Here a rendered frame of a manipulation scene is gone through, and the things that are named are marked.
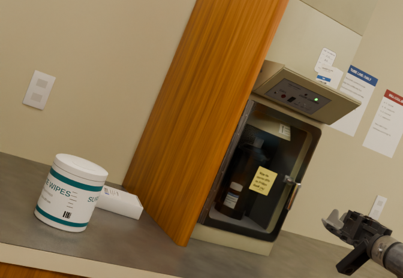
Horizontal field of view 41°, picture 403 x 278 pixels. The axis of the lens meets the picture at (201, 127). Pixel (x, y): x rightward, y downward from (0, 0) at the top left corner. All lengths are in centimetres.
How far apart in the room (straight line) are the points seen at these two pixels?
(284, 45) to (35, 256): 91
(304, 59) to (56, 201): 85
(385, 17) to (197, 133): 118
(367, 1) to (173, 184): 83
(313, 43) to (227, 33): 26
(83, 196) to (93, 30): 71
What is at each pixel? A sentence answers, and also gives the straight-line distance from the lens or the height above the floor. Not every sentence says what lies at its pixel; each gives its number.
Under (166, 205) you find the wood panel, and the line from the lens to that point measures 161.
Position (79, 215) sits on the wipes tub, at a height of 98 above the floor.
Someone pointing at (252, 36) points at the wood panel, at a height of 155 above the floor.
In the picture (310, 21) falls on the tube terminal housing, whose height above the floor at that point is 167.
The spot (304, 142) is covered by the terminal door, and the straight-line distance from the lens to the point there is 171.
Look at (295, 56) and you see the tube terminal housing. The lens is 164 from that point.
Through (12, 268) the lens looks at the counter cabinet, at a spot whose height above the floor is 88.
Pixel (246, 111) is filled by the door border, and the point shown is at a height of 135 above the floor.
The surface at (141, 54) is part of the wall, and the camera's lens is 187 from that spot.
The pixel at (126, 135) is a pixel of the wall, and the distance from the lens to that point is 191.
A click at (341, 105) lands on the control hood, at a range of 167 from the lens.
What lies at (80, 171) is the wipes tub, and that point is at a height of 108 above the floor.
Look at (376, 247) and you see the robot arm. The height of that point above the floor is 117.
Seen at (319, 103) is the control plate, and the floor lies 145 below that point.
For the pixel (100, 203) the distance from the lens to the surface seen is 156.
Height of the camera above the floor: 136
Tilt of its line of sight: 4 degrees down
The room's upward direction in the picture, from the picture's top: 22 degrees clockwise
